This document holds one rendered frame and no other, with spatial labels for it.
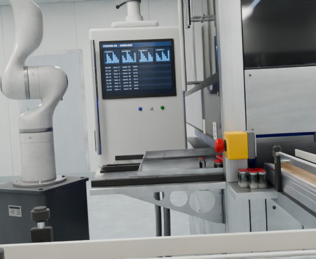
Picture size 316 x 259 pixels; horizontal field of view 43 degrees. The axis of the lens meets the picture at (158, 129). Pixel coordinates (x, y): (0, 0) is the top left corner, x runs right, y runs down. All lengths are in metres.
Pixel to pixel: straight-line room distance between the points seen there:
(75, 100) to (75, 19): 1.34
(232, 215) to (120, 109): 1.13
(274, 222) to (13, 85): 0.96
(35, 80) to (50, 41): 5.60
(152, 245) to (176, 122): 1.77
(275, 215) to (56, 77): 0.86
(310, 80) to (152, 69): 1.13
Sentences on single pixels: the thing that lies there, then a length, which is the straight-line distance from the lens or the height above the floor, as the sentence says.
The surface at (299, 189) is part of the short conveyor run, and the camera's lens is 0.91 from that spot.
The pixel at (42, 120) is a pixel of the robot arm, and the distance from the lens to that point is 1.46.
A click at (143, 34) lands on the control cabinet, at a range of 2.20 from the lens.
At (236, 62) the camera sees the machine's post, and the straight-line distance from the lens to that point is 1.17.
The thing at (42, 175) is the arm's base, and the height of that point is 0.89.
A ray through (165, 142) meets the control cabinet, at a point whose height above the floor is 0.92.
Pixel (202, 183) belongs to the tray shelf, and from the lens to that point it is 1.19.
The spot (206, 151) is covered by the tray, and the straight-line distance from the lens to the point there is 1.83.
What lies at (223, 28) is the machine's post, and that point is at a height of 1.32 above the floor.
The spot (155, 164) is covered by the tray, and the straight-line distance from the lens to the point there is 1.48.
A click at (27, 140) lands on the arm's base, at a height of 1.02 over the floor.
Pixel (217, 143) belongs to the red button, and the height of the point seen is 1.00.
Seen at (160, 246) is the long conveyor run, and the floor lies 0.96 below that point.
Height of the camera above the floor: 1.11
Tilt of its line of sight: 3 degrees down
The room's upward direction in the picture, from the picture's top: 3 degrees counter-clockwise
